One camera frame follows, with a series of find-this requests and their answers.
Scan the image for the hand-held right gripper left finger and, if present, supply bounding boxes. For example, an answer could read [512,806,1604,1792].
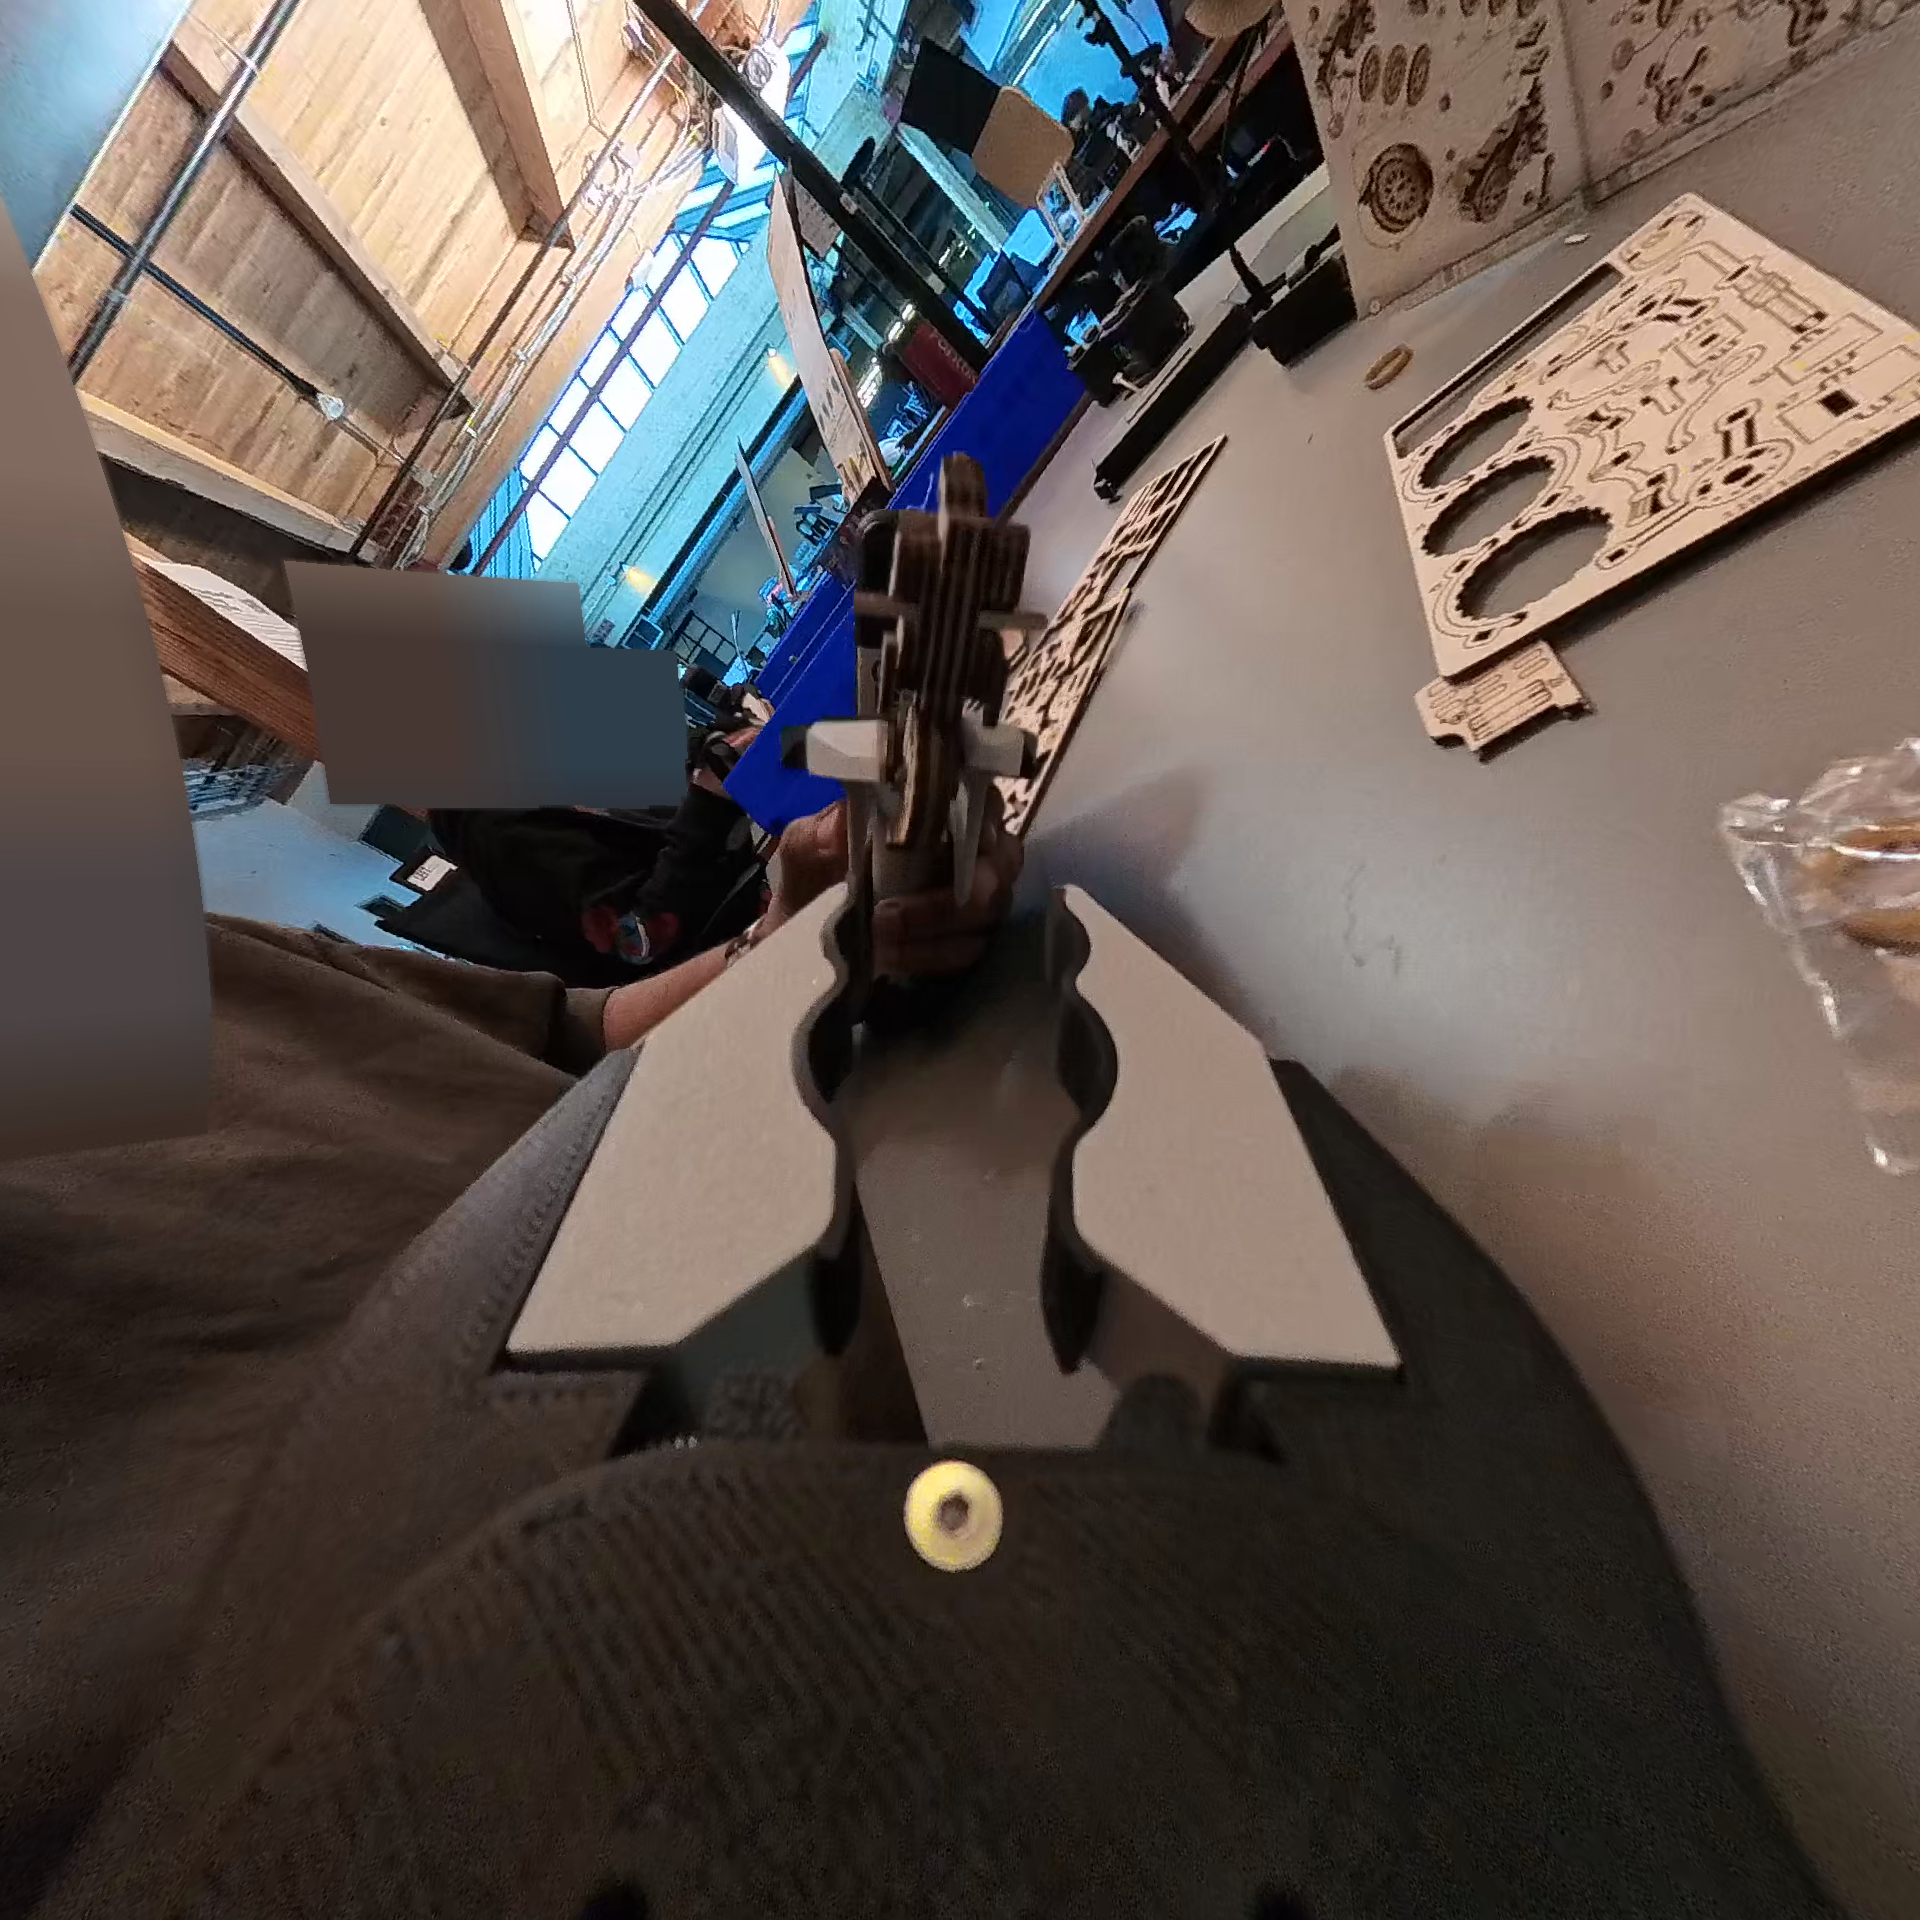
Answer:
[504,881,868,1368]

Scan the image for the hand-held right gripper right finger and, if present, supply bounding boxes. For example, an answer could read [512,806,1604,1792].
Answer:
[1040,881,1407,1392]

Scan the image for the wooden puzzle model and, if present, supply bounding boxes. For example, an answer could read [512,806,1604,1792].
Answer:
[854,449,1052,887]

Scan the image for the person's left forearm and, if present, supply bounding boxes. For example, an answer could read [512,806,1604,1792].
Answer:
[598,912,785,1055]

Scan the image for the grey desk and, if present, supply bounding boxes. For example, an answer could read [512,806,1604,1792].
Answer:
[855,36,1920,1920]

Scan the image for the person's left hand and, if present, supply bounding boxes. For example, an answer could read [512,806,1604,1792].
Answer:
[771,803,1027,981]

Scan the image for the dense wooden puzzle sheet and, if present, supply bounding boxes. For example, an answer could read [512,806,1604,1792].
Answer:
[994,431,1228,839]

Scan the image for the blue partition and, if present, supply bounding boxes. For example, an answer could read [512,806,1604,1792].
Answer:
[726,304,1094,829]

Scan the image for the long black bar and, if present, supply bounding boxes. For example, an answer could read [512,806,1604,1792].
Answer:
[1094,300,1257,501]

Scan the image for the white standing board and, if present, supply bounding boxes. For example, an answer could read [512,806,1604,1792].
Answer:
[762,175,884,496]

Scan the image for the person's brown shirt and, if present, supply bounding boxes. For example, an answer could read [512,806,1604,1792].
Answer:
[0,912,640,1920]

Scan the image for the small wooden puzzle sheet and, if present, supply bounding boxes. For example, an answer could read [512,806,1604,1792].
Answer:
[1416,639,1591,755]

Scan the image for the black device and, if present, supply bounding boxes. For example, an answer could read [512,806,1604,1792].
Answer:
[1249,247,1361,365]

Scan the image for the brown wooden board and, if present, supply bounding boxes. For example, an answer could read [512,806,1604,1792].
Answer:
[132,550,327,761]

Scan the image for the clear plastic bag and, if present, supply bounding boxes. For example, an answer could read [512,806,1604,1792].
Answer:
[1718,737,1920,1176]

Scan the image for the wooden puzzle sheet round holes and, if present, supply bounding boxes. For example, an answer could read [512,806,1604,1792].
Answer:
[1384,191,1920,680]

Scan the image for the upright plywood sheets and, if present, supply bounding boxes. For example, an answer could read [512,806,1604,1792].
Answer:
[1283,0,1595,313]

